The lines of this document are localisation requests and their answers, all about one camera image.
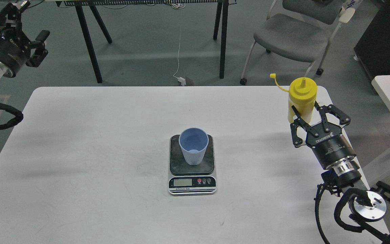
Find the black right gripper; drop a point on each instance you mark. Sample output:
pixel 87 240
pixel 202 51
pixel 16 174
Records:
pixel 330 145

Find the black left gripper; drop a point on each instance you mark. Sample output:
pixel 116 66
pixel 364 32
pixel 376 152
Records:
pixel 13 57

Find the yellow squeeze bottle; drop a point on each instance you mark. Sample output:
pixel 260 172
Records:
pixel 302 94

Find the blue ribbed plastic cup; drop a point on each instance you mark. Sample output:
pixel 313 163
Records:
pixel 193 143

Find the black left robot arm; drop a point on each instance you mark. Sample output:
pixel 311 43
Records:
pixel 18 116

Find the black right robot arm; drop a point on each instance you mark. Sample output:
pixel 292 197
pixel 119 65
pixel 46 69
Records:
pixel 358 206

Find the digital kitchen scale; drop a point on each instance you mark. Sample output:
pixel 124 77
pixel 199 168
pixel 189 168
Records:
pixel 191 180

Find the grey office chair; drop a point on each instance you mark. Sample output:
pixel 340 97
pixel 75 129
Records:
pixel 296 39

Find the black cabinet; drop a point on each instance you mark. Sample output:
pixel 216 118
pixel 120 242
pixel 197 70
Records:
pixel 373 48

